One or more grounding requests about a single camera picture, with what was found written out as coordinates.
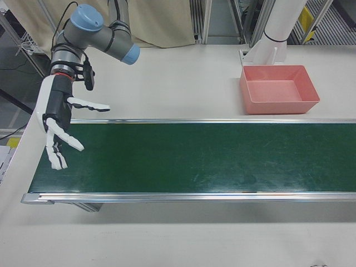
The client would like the beige fabric curtain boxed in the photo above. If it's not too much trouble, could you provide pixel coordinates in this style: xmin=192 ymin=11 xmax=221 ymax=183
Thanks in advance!
xmin=8 ymin=0 xmax=195 ymax=55

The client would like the yellow plastic tag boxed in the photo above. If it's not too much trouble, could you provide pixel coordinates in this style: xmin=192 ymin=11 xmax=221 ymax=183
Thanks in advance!
xmin=298 ymin=6 xmax=318 ymax=42

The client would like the thin grey metal pole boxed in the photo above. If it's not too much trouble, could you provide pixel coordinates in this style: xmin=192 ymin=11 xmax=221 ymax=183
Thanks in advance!
xmin=38 ymin=0 xmax=61 ymax=31

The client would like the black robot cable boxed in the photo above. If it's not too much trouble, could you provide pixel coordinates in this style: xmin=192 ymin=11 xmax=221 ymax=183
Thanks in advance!
xmin=51 ymin=1 xmax=80 ymax=50

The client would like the pink plastic box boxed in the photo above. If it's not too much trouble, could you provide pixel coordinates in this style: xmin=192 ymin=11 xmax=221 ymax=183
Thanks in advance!
xmin=239 ymin=65 xmax=320 ymax=115

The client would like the aluminium profile frame post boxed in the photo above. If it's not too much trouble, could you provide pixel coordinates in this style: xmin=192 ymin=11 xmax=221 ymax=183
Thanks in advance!
xmin=190 ymin=0 xmax=212 ymax=45
xmin=233 ymin=0 xmax=275 ymax=45

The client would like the green conveyor belt aluminium frame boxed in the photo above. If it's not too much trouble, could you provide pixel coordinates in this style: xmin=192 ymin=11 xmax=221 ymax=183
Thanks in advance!
xmin=21 ymin=118 xmax=356 ymax=214

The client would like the white cylindrical column with base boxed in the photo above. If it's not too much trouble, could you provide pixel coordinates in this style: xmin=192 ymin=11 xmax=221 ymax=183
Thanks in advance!
xmin=238 ymin=0 xmax=306 ymax=67

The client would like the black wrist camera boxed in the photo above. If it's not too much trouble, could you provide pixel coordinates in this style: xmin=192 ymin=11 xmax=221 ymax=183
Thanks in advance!
xmin=82 ymin=57 xmax=96 ymax=91

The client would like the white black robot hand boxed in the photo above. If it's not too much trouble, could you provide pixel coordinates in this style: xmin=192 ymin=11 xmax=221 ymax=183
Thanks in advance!
xmin=37 ymin=75 xmax=111 ymax=171

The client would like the yellow floor marker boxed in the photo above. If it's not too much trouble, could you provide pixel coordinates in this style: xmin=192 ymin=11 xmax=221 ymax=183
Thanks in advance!
xmin=6 ymin=137 xmax=22 ymax=149

